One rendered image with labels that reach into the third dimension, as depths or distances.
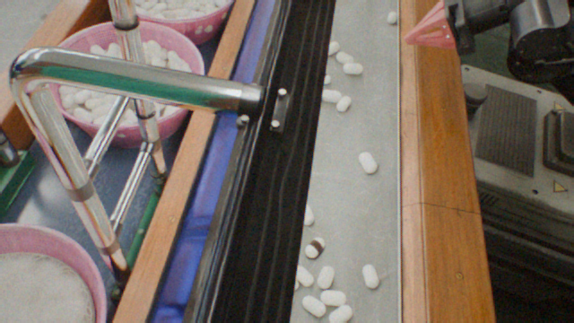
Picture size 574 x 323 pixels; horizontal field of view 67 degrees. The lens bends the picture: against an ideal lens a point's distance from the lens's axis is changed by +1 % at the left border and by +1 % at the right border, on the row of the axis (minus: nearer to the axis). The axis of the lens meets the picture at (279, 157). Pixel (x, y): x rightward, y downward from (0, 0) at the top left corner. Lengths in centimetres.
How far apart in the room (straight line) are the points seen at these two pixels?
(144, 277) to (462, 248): 44
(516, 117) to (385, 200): 74
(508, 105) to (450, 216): 74
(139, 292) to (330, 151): 37
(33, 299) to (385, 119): 61
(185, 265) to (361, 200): 48
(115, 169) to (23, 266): 22
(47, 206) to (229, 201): 57
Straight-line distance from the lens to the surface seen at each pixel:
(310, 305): 59
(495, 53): 245
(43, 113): 35
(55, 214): 77
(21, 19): 101
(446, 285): 65
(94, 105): 80
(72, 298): 64
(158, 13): 98
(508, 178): 122
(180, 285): 24
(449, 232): 69
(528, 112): 142
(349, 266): 64
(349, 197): 69
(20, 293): 66
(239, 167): 24
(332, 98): 79
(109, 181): 78
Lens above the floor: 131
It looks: 53 degrees down
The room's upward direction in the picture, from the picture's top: 10 degrees clockwise
